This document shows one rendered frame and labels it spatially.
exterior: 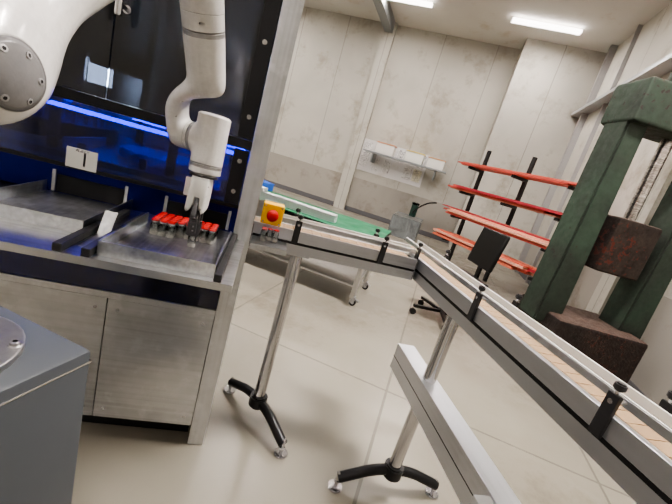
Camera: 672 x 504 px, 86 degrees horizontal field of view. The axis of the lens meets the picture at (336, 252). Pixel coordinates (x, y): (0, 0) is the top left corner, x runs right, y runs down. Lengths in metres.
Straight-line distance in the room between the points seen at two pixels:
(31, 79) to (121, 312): 1.05
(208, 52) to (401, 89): 8.99
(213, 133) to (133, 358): 0.89
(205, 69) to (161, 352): 0.99
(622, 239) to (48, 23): 3.48
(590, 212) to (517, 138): 5.76
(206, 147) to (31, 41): 0.56
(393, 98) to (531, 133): 3.27
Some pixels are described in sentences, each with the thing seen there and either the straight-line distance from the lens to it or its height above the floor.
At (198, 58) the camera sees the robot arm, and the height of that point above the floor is 1.36.
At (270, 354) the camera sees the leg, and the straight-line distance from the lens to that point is 1.64.
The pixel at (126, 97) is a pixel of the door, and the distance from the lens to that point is 1.32.
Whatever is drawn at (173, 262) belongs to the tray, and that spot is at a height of 0.90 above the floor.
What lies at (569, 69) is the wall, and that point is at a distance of 9.41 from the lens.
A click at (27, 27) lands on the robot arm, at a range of 0.54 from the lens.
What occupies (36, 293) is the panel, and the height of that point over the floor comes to 0.55.
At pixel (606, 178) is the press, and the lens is 3.40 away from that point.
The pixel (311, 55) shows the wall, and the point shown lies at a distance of 10.63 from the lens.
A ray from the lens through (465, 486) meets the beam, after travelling 1.25.
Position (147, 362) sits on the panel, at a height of 0.35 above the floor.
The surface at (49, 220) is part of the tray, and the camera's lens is 1.14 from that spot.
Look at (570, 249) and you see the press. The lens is 3.36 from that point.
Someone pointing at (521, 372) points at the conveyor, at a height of 0.87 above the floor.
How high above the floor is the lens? 1.24
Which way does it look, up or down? 14 degrees down
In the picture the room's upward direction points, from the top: 16 degrees clockwise
